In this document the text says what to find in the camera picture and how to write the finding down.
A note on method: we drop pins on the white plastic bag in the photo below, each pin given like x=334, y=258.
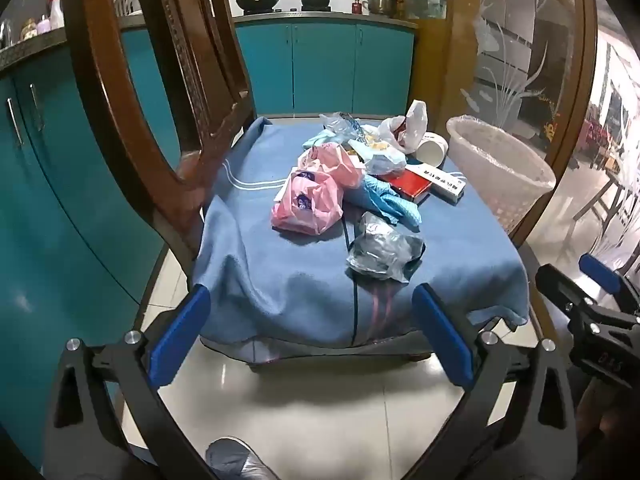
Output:
x=415, y=120

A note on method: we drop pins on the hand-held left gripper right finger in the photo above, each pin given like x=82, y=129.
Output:
x=442, y=335

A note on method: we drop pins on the white wrapper with yellow pieces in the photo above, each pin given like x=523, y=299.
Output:
x=380, y=157

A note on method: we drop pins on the teal kitchen cabinet with counter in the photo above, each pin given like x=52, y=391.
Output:
x=325, y=65

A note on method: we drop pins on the etched glass sliding door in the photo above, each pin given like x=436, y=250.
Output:
x=520, y=60

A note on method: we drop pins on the blue rubber glove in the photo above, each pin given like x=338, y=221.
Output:
x=385, y=200

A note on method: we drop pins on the red jar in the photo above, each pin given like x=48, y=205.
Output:
x=356, y=7

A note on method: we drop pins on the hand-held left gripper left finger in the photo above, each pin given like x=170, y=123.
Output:
x=180, y=330

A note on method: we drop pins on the white ointment box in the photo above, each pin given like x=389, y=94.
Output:
x=445, y=187

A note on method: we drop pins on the pink plastic bag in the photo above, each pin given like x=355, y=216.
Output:
x=305, y=205
x=336, y=162

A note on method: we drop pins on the steel stock pot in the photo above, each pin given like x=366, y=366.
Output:
x=382, y=2

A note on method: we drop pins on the red flat box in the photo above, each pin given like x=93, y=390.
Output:
x=410, y=186

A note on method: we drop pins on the white bottle with pink cap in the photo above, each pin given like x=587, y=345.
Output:
x=56, y=10

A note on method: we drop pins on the long teal side cabinet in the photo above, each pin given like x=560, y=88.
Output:
x=50, y=185

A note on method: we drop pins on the white laundry basket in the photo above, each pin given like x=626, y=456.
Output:
x=126, y=2

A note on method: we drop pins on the light blue wrapper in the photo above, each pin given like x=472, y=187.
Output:
x=322, y=139

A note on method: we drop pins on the carved wooden chair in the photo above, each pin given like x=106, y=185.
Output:
x=125, y=110

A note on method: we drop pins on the white paper cup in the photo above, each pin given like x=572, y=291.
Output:
x=433, y=148

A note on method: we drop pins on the white plastic basket with liner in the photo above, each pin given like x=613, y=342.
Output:
x=500, y=175

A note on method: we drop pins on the brown lidded jar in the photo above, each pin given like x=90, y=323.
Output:
x=28, y=30

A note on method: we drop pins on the grey plastic bag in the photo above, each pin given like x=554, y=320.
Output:
x=380, y=250

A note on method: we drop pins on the pink jar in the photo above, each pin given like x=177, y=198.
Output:
x=43, y=25

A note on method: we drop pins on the grey shoe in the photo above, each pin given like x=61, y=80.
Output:
x=235, y=460

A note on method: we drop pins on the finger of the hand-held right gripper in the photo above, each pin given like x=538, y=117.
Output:
x=600, y=271
x=562, y=287

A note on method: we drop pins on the blue striped blanket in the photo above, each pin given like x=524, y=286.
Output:
x=280, y=280

